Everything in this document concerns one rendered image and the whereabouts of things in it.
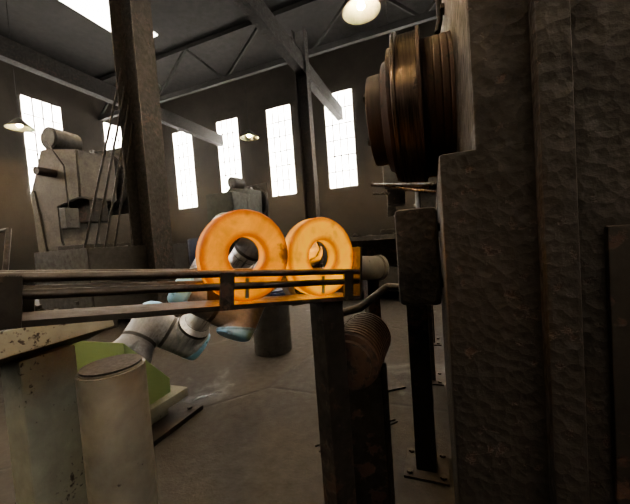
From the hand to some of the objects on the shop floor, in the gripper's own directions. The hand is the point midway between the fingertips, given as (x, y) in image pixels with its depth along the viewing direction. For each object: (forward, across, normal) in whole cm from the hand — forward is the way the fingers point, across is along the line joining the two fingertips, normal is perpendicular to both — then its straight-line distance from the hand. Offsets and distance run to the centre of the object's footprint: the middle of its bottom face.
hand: (317, 253), depth 63 cm
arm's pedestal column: (-118, -33, +37) cm, 128 cm away
